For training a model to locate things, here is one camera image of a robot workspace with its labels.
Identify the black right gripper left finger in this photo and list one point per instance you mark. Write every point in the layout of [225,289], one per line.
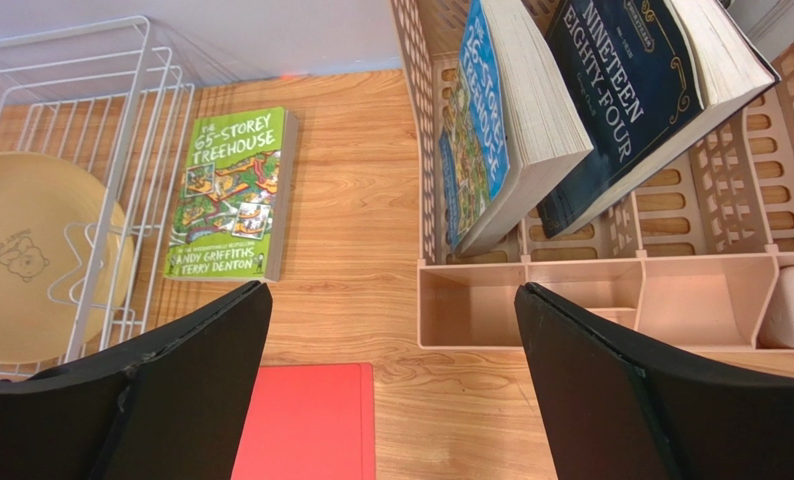
[167,404]

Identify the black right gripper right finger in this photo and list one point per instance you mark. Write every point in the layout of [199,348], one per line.
[617,404]

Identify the yellow bear plate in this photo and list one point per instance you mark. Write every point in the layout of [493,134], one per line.
[49,209]

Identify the red folder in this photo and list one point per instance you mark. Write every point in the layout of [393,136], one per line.
[310,422]

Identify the pink plastic file organizer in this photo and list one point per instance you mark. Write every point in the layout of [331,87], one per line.
[690,258]

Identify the green 65-storey treehouse book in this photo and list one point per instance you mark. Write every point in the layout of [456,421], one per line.
[231,217]

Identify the blue 26-storey treehouse book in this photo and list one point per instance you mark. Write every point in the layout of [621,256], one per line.
[512,132]

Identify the navy nineteen eighty-four book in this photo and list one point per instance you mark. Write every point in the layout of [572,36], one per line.
[649,79]

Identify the white wire dish rack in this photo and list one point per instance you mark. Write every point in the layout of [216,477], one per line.
[110,98]

